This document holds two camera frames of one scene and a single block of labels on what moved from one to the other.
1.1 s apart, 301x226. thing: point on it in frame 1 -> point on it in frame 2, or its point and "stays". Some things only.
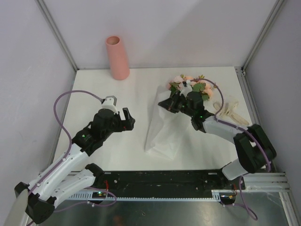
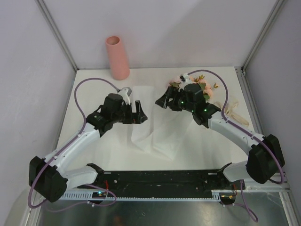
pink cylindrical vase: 119,62 stays
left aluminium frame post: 42,5 stays
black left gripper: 124,125 -> 137,117
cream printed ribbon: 228,108 stays
